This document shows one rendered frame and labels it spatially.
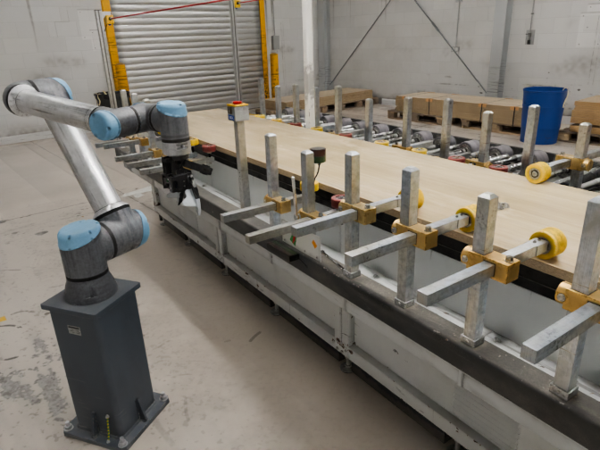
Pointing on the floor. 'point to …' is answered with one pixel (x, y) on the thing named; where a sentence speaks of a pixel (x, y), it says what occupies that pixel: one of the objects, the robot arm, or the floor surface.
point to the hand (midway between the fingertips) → (190, 210)
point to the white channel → (308, 62)
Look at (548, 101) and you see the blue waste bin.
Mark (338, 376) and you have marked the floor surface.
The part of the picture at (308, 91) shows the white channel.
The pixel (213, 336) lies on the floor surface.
